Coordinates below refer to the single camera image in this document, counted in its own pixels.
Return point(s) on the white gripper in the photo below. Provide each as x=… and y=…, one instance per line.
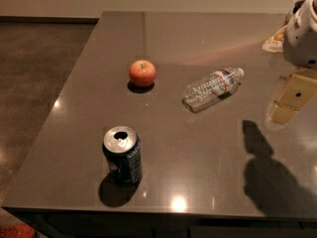
x=302, y=40

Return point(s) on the red apple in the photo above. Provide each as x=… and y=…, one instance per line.
x=142, y=73

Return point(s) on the blue pepsi can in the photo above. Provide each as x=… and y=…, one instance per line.
x=122, y=149

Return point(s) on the snack bag at table edge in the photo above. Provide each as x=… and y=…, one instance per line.
x=275, y=43

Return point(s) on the clear plastic water bottle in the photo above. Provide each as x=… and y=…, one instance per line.
x=211, y=89

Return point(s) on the red object on floor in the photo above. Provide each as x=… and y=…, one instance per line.
x=18, y=231

